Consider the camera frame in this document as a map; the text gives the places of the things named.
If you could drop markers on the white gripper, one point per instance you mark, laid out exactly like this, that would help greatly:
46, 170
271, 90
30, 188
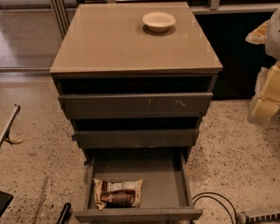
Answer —
279, 36

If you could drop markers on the brown chip bag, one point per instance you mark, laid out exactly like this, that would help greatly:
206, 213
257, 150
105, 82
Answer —
124, 194

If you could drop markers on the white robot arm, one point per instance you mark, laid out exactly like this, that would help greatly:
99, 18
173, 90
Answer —
272, 48

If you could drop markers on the grey middle drawer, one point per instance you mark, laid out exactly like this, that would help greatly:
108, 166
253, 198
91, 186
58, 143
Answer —
136, 138

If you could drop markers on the grey drawer cabinet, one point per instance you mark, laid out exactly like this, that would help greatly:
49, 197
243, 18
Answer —
108, 50

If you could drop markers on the grey open bottom drawer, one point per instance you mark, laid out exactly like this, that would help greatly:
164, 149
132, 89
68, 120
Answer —
165, 192

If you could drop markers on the grey top drawer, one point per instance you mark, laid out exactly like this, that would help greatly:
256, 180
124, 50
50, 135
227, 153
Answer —
127, 106

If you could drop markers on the white paper bowl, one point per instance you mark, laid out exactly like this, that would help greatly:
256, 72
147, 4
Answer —
158, 22

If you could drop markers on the white power strip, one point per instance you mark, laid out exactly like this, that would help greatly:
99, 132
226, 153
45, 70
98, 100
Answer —
259, 215

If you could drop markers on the grey metal bar left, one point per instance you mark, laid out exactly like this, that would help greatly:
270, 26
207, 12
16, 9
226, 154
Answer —
9, 123

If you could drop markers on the yellow hook on floor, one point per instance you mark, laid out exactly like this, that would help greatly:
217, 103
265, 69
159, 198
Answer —
11, 140

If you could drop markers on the black handle near drawer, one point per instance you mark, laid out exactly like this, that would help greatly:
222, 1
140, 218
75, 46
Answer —
65, 214

